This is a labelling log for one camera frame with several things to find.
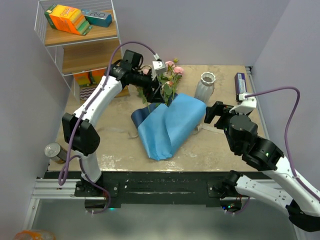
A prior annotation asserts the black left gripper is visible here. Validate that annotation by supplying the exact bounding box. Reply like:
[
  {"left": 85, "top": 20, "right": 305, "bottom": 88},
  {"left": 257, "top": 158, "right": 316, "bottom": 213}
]
[{"left": 131, "top": 69, "right": 166, "bottom": 103}]

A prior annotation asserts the beige ribbon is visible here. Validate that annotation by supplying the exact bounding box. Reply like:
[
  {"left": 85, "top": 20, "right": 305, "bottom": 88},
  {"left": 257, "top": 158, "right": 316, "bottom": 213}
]
[{"left": 99, "top": 123, "right": 226, "bottom": 140}]

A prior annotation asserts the blue wrapping paper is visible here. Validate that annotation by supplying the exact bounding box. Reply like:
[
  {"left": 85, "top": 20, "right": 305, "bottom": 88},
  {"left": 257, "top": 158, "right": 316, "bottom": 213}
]
[{"left": 131, "top": 93, "right": 206, "bottom": 161}]

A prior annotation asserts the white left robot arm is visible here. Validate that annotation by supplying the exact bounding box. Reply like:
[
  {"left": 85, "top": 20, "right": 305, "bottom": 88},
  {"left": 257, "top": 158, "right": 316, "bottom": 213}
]
[{"left": 62, "top": 50, "right": 167, "bottom": 196}]

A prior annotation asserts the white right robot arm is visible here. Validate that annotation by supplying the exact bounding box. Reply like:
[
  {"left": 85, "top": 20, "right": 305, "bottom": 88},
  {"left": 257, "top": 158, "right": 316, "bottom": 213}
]
[{"left": 204, "top": 101, "right": 320, "bottom": 232}]

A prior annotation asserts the white ribbed ceramic vase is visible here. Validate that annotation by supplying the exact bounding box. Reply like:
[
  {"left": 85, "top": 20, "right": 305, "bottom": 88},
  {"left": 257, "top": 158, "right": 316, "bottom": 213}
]
[{"left": 194, "top": 72, "right": 216, "bottom": 104}]

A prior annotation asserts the pink artificial flower bouquet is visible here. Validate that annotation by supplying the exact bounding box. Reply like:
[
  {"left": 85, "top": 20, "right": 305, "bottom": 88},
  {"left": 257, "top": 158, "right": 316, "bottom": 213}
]
[{"left": 136, "top": 59, "right": 184, "bottom": 106}]

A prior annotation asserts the purple rectangular box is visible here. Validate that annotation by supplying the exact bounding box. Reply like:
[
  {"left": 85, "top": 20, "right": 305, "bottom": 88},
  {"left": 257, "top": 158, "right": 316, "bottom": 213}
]
[{"left": 234, "top": 72, "right": 247, "bottom": 102}]

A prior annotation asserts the orange box bottom middle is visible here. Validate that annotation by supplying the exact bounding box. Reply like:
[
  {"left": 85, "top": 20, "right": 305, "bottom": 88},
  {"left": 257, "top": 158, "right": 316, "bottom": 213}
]
[{"left": 90, "top": 68, "right": 106, "bottom": 84}]

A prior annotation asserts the orange box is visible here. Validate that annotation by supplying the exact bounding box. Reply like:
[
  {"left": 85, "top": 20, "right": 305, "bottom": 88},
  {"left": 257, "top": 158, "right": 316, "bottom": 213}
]
[
  {"left": 90, "top": 68, "right": 106, "bottom": 84},
  {"left": 73, "top": 72, "right": 91, "bottom": 87}
]

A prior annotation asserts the purple wavy striped cloth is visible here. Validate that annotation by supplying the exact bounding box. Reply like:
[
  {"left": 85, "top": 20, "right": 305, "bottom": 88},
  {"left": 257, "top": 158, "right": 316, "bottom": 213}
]
[{"left": 79, "top": 87, "right": 96, "bottom": 101}]

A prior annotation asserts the orange box bottom left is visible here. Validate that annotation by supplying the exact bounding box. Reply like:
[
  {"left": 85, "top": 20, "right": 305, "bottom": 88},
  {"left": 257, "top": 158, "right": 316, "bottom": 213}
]
[{"left": 73, "top": 72, "right": 91, "bottom": 87}]

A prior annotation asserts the teal toothpaste box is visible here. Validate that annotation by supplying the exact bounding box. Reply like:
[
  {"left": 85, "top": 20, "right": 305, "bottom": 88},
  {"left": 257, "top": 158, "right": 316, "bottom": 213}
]
[{"left": 81, "top": 8, "right": 113, "bottom": 28}]

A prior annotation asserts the metal tin can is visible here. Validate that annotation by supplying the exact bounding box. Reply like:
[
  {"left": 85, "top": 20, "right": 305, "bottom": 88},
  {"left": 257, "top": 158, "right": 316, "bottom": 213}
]
[{"left": 44, "top": 142, "right": 67, "bottom": 164}]

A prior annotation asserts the orange sponge pack top shelf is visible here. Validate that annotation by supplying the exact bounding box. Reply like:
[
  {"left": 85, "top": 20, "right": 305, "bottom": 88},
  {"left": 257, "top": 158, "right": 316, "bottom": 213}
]
[{"left": 44, "top": 4, "right": 92, "bottom": 36}]

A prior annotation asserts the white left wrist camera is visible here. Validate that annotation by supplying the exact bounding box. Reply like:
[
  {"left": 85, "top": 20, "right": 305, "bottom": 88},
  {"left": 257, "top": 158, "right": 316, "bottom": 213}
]
[{"left": 151, "top": 60, "right": 167, "bottom": 79}]

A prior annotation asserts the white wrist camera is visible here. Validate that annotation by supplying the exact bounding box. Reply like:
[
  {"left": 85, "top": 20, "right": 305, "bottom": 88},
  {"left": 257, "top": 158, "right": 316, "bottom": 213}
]
[
  {"left": 151, "top": 60, "right": 167, "bottom": 79},
  {"left": 229, "top": 92, "right": 257, "bottom": 115}
]

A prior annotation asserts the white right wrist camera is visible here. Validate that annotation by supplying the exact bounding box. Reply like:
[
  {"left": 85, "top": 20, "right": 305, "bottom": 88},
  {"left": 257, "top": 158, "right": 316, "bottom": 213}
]
[{"left": 229, "top": 92, "right": 257, "bottom": 115}]

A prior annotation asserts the white wire wooden shelf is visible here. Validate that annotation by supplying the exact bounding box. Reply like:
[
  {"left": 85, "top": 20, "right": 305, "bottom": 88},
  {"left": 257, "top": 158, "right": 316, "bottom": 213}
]
[{"left": 34, "top": 0, "right": 121, "bottom": 101}]

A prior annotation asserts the aluminium frame rail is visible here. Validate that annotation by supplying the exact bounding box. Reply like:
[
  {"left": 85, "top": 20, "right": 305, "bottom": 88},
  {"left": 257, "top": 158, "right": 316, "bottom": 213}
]
[{"left": 22, "top": 178, "right": 85, "bottom": 230}]

